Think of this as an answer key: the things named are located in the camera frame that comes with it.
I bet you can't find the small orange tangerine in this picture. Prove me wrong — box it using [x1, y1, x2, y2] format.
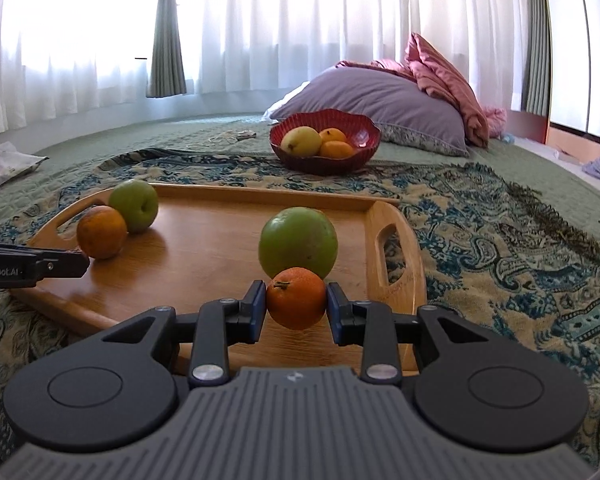
[265, 266, 326, 330]

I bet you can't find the small green apple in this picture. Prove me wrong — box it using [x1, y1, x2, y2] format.
[108, 180, 159, 234]

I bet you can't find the white crumpled bag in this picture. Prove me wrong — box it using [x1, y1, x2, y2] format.
[0, 142, 47, 186]

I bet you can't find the large orange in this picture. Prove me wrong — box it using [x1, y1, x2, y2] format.
[76, 206, 128, 260]

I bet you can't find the large green apple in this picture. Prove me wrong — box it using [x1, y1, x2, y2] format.
[258, 207, 338, 278]

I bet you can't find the patterned teal beige throw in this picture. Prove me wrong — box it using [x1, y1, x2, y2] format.
[0, 148, 600, 468]

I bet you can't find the red fruit bowl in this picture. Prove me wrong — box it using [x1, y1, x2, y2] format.
[270, 108, 380, 176]

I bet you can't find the orange in bowl rear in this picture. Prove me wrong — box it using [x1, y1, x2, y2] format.
[320, 128, 348, 143]

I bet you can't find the yellow mango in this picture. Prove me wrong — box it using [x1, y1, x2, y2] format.
[280, 126, 322, 158]

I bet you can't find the purple pillow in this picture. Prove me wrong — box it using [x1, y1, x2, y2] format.
[264, 66, 468, 157]

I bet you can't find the white sheer curtain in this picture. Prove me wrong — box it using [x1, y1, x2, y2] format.
[0, 0, 528, 134]

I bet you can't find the green curtain left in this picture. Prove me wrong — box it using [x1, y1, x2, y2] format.
[147, 0, 186, 99]

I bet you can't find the green curtain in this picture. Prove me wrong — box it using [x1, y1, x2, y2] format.
[147, 0, 186, 99]
[522, 0, 552, 117]

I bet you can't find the green quilted bedspread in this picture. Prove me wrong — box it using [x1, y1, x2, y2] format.
[0, 116, 600, 248]

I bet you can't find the pink blanket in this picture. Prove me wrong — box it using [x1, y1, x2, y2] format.
[335, 32, 507, 148]

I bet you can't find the green curtain right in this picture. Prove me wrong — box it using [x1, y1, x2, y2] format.
[522, 0, 552, 117]

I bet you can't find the small white charger cable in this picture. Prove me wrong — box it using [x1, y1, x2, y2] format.
[206, 129, 259, 143]

